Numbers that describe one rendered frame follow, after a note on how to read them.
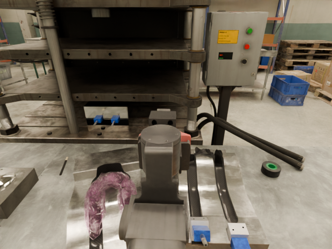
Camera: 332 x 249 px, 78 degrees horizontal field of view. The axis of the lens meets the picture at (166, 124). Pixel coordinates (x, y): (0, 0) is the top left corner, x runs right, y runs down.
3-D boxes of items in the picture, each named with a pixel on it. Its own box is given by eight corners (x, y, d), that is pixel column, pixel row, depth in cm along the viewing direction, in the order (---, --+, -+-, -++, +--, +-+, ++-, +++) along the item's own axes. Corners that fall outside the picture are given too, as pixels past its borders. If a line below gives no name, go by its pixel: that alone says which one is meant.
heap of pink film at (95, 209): (143, 227, 64) (142, 210, 61) (83, 242, 60) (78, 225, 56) (132, 173, 86) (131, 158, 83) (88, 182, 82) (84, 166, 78)
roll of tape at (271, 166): (257, 170, 97) (258, 164, 95) (267, 164, 101) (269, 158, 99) (272, 180, 91) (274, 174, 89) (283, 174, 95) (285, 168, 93)
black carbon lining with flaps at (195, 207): (239, 228, 63) (245, 207, 58) (187, 227, 63) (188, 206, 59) (217, 159, 93) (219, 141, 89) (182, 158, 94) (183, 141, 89)
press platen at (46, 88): (206, 127, 121) (209, 98, 113) (-9, 124, 123) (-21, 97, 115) (192, 85, 195) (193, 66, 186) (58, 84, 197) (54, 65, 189)
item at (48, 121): (202, 147, 127) (203, 138, 123) (-4, 145, 129) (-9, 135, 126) (190, 100, 201) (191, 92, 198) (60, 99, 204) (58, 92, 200)
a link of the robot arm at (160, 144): (131, 123, 31) (108, 175, 21) (187, 125, 31) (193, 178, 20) (136, 182, 37) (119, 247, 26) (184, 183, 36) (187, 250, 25)
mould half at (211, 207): (262, 263, 60) (273, 233, 54) (174, 261, 61) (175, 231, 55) (224, 159, 105) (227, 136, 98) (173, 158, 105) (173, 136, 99)
